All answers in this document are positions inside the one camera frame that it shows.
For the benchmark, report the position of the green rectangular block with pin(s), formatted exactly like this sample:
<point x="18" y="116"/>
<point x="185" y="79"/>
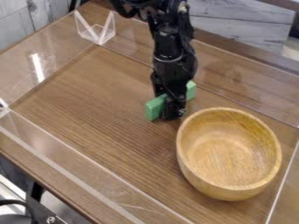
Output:
<point x="154" y="106"/>

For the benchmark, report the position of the black table leg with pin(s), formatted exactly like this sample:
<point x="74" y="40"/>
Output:
<point x="34" y="191"/>

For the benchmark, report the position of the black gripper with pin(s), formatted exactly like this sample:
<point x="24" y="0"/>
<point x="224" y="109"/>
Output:
<point x="170" y="75"/>

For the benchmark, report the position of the black device with knob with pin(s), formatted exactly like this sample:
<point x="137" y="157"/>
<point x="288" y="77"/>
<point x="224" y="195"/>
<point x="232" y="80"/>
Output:
<point x="40" y="214"/>

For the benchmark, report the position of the brown wooden bowl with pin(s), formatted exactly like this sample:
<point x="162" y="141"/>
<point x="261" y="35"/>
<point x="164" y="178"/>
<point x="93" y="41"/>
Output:
<point x="228" y="153"/>

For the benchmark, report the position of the clear acrylic tray walls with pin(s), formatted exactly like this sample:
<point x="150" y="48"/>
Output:
<point x="74" y="86"/>

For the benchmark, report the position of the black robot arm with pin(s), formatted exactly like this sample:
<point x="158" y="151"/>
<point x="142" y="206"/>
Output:
<point x="166" y="17"/>

